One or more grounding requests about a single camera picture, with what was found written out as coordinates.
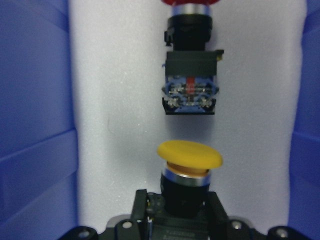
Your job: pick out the white foam pad left bin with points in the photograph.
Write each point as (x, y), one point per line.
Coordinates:
(118, 53)

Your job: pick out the yellow mushroom push button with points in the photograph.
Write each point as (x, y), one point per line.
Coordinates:
(184, 183)

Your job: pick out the red mushroom push button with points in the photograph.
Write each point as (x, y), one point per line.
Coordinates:
(190, 86)

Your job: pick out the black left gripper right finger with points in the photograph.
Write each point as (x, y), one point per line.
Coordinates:
(215, 212)

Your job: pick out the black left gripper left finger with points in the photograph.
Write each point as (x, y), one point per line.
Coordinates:
(139, 208)

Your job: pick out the blue left storage bin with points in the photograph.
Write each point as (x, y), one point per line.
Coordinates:
(39, 145)

